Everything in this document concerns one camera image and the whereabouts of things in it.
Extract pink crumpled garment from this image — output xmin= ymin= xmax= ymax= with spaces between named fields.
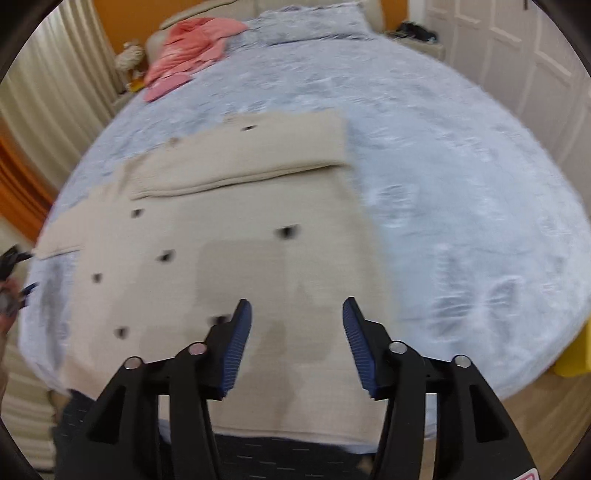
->
xmin=144 ymin=17 xmax=250 ymax=90

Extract grey butterfly print bedspread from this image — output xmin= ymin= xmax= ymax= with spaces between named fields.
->
xmin=18 ymin=4 xmax=583 ymax=444

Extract beige towel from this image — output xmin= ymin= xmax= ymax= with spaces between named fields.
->
xmin=34 ymin=110 xmax=393 ymax=446

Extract yellow plastic stool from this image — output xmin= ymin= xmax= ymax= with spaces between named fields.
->
xmin=551 ymin=318 xmax=591 ymax=379

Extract white nightstand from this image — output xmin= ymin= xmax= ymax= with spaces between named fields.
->
xmin=385 ymin=33 xmax=446 ymax=62
xmin=110 ymin=85 xmax=148 ymax=114

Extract orange curtain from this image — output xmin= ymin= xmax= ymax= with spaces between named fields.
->
xmin=0 ymin=134 xmax=57 ymax=241

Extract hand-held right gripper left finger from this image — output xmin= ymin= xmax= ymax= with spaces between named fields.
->
xmin=55 ymin=298 xmax=252 ymax=480

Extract pink folded cloth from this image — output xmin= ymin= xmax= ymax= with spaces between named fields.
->
xmin=144 ymin=74 xmax=192 ymax=102

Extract cream pleated curtain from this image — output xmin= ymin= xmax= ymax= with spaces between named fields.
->
xmin=0 ymin=0 xmax=125 ymax=195

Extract white panelled wardrobe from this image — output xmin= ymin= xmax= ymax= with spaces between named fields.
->
xmin=425 ymin=0 xmax=591 ymax=181

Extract cream decorative table lamp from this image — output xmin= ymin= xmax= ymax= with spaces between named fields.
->
xmin=115 ymin=41 xmax=148 ymax=73

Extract dark tangled items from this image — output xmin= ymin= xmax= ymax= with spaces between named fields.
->
xmin=397 ymin=21 xmax=437 ymax=42

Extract grey butterfly print pillow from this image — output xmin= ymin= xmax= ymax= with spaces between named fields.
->
xmin=252 ymin=4 xmax=372 ymax=44

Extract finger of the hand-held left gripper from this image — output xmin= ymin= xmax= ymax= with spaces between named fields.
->
xmin=0 ymin=244 xmax=34 ymax=280
xmin=0 ymin=281 xmax=40 ymax=319

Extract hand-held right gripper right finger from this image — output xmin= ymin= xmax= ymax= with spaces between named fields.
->
xmin=342 ymin=296 xmax=548 ymax=480

